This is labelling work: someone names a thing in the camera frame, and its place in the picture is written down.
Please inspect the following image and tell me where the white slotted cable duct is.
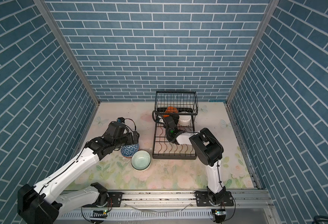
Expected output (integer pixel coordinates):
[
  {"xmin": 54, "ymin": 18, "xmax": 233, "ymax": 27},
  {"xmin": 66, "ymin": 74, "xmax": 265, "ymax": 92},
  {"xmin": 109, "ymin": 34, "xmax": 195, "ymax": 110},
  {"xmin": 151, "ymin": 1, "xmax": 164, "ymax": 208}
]
[{"xmin": 57, "ymin": 209, "xmax": 213, "ymax": 221}]

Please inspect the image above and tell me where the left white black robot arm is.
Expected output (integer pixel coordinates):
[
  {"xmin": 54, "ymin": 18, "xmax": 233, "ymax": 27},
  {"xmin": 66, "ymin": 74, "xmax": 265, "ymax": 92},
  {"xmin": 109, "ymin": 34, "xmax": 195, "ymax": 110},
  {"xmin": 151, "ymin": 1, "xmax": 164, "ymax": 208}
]
[{"xmin": 17, "ymin": 118, "xmax": 140, "ymax": 224}]

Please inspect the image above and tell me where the black wire dish rack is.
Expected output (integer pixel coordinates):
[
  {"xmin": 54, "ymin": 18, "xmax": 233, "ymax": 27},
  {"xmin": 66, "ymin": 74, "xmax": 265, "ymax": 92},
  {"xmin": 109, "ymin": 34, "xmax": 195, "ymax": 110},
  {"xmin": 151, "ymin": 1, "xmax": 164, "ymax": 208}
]
[{"xmin": 152, "ymin": 91, "xmax": 198, "ymax": 160}]

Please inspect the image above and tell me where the blue triangle patterned bowl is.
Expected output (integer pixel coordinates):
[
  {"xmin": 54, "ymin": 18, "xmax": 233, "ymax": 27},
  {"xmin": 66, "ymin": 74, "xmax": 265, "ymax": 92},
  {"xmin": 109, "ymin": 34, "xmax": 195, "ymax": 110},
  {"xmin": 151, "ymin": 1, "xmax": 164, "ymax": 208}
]
[{"xmin": 120, "ymin": 144, "xmax": 139, "ymax": 158}]

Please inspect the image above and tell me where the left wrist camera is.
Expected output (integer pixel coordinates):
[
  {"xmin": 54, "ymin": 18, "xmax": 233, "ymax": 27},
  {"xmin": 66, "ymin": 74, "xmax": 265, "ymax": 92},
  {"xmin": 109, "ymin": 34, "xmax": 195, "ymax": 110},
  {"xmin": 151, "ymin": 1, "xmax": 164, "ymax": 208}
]
[{"xmin": 117, "ymin": 117, "xmax": 125, "ymax": 124}]

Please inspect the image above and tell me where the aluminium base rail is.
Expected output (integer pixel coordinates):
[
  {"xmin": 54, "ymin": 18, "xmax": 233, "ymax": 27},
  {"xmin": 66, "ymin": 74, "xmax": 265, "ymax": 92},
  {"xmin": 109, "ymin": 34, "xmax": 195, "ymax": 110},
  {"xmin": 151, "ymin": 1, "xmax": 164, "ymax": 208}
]
[{"xmin": 35, "ymin": 189, "xmax": 282, "ymax": 224}]

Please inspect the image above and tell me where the orange square bowl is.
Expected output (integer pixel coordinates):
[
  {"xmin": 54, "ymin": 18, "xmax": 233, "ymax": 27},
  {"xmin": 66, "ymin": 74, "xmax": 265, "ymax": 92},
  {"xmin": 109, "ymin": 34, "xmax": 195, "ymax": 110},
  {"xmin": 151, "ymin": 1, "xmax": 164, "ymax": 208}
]
[{"xmin": 164, "ymin": 106, "xmax": 178, "ymax": 118}]

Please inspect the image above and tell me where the green ringed bowl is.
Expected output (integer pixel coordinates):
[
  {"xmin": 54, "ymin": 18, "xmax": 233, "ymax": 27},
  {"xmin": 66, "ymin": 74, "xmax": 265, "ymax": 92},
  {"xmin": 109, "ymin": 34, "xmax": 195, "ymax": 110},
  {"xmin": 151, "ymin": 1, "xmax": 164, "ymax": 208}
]
[{"xmin": 131, "ymin": 150, "xmax": 151, "ymax": 171}]

